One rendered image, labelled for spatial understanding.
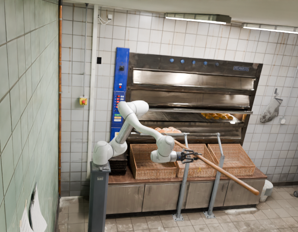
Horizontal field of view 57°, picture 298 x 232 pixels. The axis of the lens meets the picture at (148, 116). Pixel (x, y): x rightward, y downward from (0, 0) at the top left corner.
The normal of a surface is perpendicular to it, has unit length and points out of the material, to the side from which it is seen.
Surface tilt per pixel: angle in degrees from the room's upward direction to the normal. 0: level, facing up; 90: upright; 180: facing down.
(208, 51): 90
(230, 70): 91
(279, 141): 90
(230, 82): 70
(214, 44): 90
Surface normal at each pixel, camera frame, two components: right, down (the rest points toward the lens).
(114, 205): 0.23, 0.36
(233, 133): 0.25, 0.01
